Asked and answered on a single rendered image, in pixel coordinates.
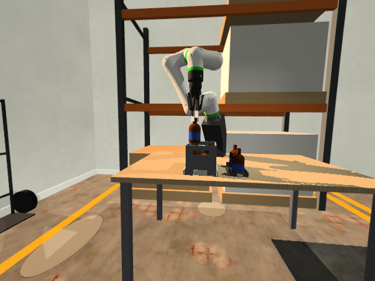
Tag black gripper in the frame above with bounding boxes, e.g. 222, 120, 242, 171
186, 81, 204, 122

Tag brown glass bottle with blue label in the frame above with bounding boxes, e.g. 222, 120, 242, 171
189, 118, 201, 143

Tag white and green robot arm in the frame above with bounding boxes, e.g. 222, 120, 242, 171
162, 47, 223, 124

